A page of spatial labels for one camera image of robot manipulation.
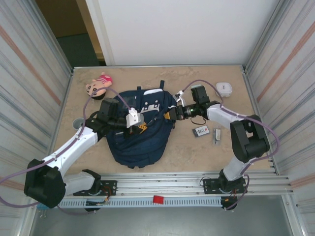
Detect navy blue backpack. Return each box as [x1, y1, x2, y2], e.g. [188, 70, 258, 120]
[106, 80, 177, 170]

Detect black card pack white label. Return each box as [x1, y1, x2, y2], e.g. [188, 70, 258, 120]
[191, 124, 211, 138]

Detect clear packet with small tool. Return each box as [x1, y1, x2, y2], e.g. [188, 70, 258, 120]
[212, 126, 222, 146]

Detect grey plastic cup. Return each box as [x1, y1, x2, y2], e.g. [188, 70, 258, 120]
[72, 117, 85, 130]

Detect white square timer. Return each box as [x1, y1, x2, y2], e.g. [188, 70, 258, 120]
[216, 82, 234, 98]

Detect plush doll with pink shirt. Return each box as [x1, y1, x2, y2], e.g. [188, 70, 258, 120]
[85, 71, 114, 101]

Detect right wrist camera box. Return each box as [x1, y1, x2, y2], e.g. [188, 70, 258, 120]
[173, 90, 186, 104]

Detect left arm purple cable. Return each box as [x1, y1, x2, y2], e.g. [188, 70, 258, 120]
[0, 87, 135, 216]

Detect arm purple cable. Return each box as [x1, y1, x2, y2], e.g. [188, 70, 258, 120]
[181, 79, 281, 211]
[0, 87, 135, 216]

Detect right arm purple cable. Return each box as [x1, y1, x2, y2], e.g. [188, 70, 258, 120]
[181, 79, 281, 211]

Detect aluminium rail frame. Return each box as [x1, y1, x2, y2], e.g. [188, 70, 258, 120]
[26, 172, 295, 198]

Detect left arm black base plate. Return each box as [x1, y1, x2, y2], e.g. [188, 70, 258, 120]
[73, 180, 118, 197]

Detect slotted light blue cable duct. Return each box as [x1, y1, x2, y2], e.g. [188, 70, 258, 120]
[59, 197, 222, 208]

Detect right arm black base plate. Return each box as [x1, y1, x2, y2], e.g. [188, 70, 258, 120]
[202, 177, 248, 195]

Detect black power connector with wires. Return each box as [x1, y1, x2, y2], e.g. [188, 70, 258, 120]
[85, 198, 111, 207]
[220, 196, 239, 211]

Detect tan door frame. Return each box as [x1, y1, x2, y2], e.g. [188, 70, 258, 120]
[75, 0, 106, 61]

